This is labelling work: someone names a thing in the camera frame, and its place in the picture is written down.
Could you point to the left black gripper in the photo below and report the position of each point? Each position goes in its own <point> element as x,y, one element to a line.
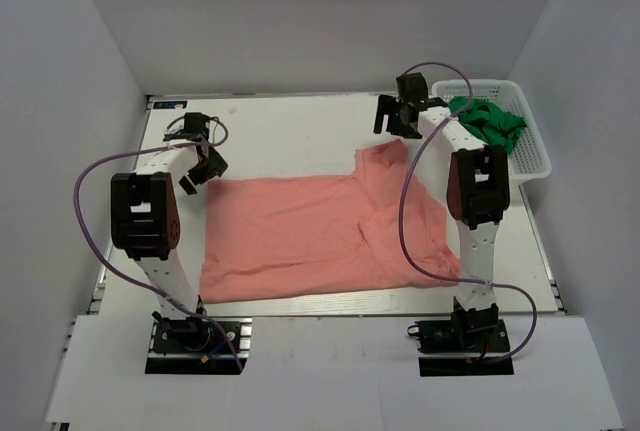
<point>204,169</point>

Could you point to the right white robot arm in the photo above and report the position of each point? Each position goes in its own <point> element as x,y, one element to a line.
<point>477,195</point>

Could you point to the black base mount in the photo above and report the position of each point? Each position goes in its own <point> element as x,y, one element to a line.
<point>198,348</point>
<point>443,353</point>

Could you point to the pink t-shirt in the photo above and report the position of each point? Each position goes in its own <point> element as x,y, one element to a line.
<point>271,238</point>

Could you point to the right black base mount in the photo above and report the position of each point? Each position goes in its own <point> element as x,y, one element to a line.
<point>443,353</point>

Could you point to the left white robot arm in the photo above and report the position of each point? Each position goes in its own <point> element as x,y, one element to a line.
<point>145,221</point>

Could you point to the green t-shirt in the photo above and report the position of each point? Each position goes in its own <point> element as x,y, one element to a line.
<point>488,122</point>

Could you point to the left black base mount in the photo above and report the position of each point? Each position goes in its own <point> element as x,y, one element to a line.
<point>198,348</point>

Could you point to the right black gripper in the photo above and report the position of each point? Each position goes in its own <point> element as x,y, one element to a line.
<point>395,114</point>

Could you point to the white plastic basket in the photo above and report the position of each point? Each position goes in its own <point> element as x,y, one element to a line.
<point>528,159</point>

